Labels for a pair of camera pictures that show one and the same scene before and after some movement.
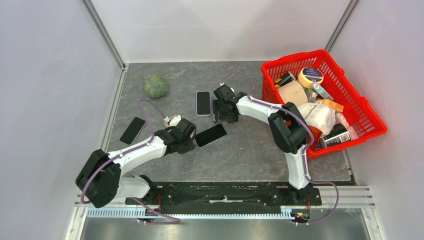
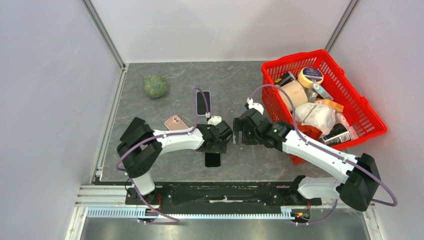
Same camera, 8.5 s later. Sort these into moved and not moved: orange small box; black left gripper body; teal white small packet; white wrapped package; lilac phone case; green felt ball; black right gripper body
Moved: black left gripper body; black right gripper body
Not moved: teal white small packet; white wrapped package; orange small box; lilac phone case; green felt ball
